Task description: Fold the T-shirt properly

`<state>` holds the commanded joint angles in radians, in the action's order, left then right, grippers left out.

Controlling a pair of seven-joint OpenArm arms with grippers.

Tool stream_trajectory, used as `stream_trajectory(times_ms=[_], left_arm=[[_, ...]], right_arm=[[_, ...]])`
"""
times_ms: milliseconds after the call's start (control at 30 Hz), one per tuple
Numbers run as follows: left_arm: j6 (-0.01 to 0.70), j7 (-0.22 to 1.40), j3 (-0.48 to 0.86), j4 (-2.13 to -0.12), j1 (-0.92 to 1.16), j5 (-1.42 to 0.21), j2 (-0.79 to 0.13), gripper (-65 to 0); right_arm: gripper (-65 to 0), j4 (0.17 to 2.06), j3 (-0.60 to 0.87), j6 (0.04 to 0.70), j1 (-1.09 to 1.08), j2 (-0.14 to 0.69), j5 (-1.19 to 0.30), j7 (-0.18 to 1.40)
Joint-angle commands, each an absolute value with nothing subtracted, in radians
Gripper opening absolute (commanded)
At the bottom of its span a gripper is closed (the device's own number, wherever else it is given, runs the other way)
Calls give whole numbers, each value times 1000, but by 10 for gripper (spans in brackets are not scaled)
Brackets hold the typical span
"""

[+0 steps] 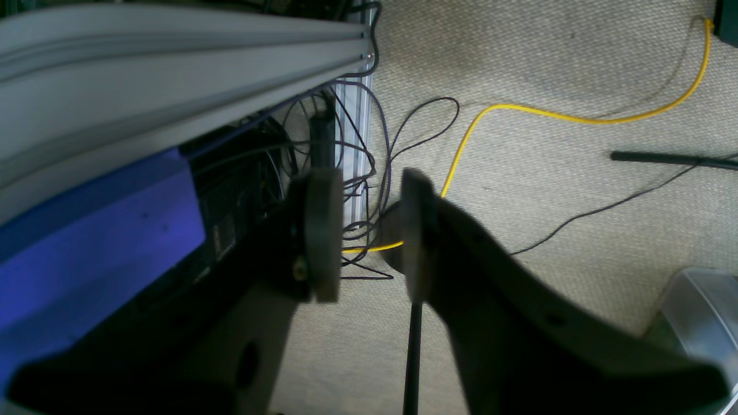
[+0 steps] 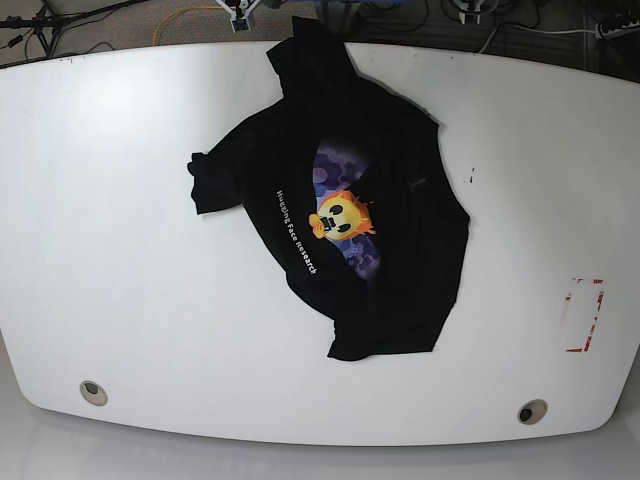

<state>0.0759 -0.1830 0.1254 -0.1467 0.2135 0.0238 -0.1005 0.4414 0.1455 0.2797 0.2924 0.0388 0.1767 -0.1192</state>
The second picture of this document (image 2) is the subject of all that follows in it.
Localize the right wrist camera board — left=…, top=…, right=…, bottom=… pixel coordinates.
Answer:
left=230, top=16, right=254, bottom=33

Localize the white power strip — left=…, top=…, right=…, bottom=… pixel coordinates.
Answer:
left=595, top=11, right=640, bottom=40

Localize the black tripod stand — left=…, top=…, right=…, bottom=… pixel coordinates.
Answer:
left=1, top=1, right=100, bottom=59

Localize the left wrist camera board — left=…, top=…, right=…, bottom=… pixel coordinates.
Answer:
left=459, top=12, right=482, bottom=25

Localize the table cable grommet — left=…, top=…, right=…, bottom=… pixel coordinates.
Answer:
left=517, top=399, right=548, bottom=426
left=80, top=381, right=108, bottom=407

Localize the black printed T-shirt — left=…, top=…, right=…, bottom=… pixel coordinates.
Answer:
left=187, top=17, right=470, bottom=361

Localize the yellow cable on floor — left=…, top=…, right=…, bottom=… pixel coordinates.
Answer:
left=153, top=3, right=251, bottom=47

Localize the red tape marking rectangle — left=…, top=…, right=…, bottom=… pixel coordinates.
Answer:
left=560, top=277, right=606, bottom=353

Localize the left table cable grommet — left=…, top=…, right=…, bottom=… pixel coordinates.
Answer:
left=80, top=381, right=108, bottom=407

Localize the right table cable grommet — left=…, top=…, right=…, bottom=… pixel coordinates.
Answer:
left=517, top=399, right=548, bottom=426

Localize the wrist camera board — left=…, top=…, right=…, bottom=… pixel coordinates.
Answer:
left=230, top=16, right=254, bottom=33
left=459, top=12, right=482, bottom=25

